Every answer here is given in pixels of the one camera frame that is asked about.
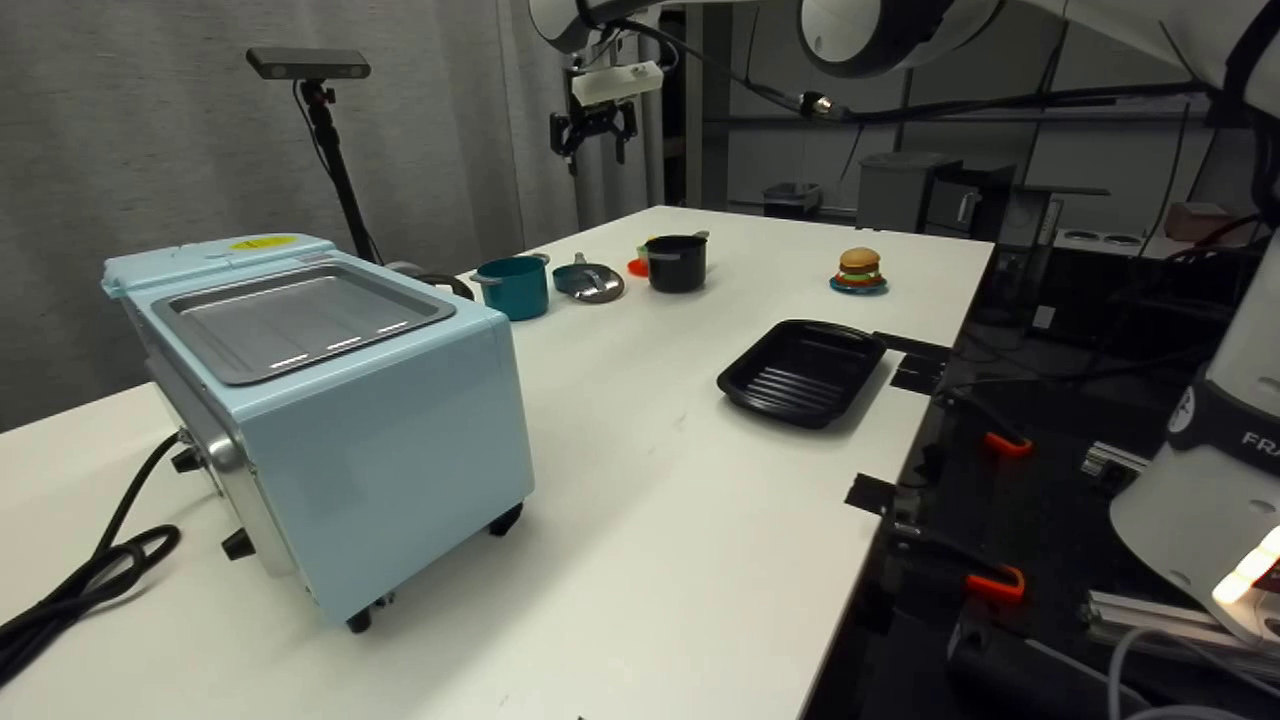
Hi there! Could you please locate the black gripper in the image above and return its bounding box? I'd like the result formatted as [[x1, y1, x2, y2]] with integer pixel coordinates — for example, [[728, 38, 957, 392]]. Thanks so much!
[[545, 94, 644, 182]]

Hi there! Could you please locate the clear toy lid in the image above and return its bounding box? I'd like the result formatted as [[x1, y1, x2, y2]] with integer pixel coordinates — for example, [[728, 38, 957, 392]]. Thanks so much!
[[554, 256, 628, 307]]

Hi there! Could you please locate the black toy pot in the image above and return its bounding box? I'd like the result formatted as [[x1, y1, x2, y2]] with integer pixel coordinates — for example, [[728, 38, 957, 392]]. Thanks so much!
[[640, 233, 717, 295]]

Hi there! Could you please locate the teal toy pot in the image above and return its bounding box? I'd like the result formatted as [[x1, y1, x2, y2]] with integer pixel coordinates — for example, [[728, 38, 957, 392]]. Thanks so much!
[[471, 253, 554, 326]]

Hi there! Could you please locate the black ridged grill pan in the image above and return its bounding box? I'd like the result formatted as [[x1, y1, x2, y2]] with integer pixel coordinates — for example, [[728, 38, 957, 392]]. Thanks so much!
[[711, 318, 890, 431]]

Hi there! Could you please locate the black tripod stand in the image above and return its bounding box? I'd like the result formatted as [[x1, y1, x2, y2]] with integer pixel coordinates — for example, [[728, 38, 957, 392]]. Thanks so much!
[[290, 76, 389, 267]]

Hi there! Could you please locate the toy burger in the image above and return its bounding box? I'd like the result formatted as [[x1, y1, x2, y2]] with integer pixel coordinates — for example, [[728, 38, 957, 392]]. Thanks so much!
[[832, 244, 890, 294]]

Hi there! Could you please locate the small blue plate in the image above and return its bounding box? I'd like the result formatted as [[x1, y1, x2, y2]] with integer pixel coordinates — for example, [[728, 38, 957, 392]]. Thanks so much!
[[827, 273, 894, 299]]

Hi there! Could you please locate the gray background cabinet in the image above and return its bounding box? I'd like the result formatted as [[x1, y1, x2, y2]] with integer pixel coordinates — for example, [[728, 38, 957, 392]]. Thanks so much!
[[852, 149, 1021, 244]]

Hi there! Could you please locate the light blue toaster oven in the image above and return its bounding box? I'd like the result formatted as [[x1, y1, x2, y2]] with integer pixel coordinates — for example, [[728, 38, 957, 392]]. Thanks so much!
[[99, 233, 540, 635]]

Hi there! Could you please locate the long black tape strip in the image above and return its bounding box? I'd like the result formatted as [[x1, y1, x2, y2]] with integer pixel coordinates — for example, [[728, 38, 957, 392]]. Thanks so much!
[[872, 327, 950, 362]]

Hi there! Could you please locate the black perforated mounting table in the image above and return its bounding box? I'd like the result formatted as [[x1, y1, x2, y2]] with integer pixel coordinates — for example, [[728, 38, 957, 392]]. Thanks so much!
[[796, 236, 1280, 720]]

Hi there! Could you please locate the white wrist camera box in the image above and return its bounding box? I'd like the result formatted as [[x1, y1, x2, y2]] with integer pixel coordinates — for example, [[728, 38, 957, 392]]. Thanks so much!
[[569, 55, 666, 105]]

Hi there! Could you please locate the black camera bar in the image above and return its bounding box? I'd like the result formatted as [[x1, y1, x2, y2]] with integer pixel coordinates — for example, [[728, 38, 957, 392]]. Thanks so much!
[[242, 46, 376, 86]]

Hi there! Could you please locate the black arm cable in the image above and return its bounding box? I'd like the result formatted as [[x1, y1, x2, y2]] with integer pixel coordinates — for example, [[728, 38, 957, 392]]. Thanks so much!
[[652, 11, 1232, 133]]

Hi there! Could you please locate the orange handled black clamp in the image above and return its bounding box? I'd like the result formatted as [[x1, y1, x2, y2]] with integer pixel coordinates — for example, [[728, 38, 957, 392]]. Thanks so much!
[[890, 522, 1030, 613], [936, 388, 1041, 464]]

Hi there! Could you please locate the black power cable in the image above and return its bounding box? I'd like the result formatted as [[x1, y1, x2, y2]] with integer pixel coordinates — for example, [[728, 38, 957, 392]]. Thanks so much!
[[0, 429, 192, 689]]

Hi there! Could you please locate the silver aluminium rail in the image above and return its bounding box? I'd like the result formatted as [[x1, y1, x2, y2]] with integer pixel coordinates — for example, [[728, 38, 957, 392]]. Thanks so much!
[[1074, 585, 1280, 674]]

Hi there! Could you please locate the gray cable bundle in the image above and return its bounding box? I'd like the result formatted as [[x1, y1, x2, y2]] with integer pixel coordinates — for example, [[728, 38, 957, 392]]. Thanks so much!
[[1099, 621, 1280, 720]]

